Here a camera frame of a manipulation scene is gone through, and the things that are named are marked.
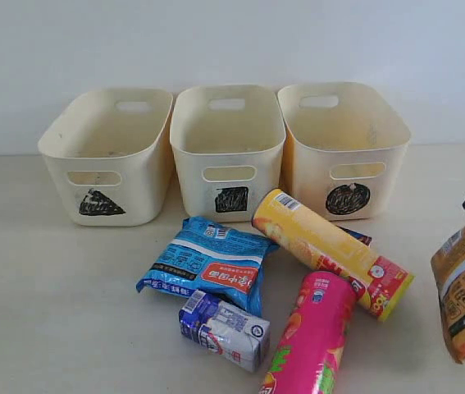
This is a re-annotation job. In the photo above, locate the yellow Lays chips can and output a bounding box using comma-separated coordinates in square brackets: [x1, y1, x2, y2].
[252, 189, 413, 322]

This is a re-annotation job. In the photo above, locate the pink Lays chips can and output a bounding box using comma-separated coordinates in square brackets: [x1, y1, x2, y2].
[258, 271, 356, 394]

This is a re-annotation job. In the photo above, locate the blue noodle packet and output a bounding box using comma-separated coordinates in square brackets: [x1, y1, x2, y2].
[135, 217, 278, 317]

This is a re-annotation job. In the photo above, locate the blue white milk carton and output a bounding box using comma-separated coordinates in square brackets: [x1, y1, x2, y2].
[179, 290, 271, 373]

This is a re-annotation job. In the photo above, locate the purple juice carton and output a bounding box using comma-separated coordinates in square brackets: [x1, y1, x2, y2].
[339, 227, 372, 245]

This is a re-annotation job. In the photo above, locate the cream bin circle mark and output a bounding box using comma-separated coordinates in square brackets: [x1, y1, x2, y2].
[277, 82, 411, 221]

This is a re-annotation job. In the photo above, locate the cream bin square mark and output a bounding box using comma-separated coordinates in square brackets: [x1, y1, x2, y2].
[170, 85, 286, 222]

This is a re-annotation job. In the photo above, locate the cream bin triangle mark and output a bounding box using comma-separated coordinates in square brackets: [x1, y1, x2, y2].
[38, 88, 174, 227]

